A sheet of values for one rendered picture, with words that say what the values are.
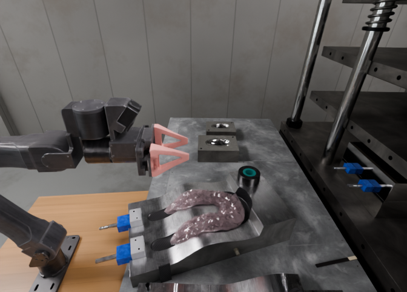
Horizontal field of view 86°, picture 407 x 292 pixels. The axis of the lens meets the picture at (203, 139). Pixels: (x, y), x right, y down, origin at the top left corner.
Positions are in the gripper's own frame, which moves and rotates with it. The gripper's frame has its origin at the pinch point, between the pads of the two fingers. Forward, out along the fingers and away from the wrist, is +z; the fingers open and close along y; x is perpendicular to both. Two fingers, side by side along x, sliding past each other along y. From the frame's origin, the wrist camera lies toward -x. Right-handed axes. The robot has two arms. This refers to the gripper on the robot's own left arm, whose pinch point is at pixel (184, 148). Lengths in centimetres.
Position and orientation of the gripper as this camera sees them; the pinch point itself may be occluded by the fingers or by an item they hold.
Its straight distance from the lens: 47.2
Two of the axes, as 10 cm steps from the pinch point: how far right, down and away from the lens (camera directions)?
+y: -1.0, -5.1, 8.6
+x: -0.5, 8.6, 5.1
